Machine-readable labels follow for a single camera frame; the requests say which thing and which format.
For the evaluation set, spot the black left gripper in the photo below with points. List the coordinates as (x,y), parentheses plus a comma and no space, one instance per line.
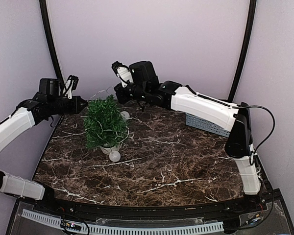
(76,109)

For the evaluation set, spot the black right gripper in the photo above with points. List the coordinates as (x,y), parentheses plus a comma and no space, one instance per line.
(123,98)

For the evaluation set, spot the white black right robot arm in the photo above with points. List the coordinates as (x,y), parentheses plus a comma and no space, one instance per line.
(139,82)

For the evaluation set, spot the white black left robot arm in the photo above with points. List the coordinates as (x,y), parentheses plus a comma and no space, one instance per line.
(50,100)

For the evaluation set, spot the small green christmas tree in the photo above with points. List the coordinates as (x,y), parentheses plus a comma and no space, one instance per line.
(104,124)

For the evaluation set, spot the white tree pot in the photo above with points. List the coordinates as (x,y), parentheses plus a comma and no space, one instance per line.
(108,149)

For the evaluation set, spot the blue plastic basket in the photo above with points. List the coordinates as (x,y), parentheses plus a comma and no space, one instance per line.
(205,125)

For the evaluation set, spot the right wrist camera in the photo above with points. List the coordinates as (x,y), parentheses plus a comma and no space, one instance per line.
(123,73)

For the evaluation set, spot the left black frame post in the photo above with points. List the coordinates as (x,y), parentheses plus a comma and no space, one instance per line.
(51,46)

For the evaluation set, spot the black frame post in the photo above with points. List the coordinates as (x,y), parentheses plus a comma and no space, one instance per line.
(244,49)
(51,46)

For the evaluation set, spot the black front rail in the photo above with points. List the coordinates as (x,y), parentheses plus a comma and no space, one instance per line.
(91,212)

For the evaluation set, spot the right black frame post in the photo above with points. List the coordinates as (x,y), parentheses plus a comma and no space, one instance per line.
(244,49)

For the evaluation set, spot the perforated cable duct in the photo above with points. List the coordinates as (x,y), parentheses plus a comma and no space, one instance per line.
(125,227)

